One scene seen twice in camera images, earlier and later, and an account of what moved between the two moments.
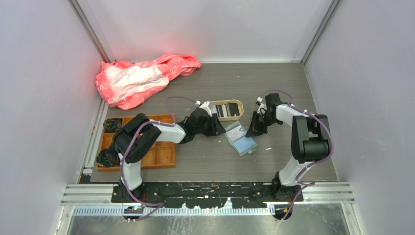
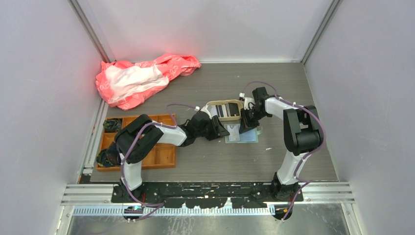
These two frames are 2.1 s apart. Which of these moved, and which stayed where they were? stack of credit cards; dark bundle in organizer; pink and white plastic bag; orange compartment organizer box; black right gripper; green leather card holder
Moved: green leather card holder; black right gripper
Stayed: pink and white plastic bag; stack of credit cards; dark bundle in organizer; orange compartment organizer box
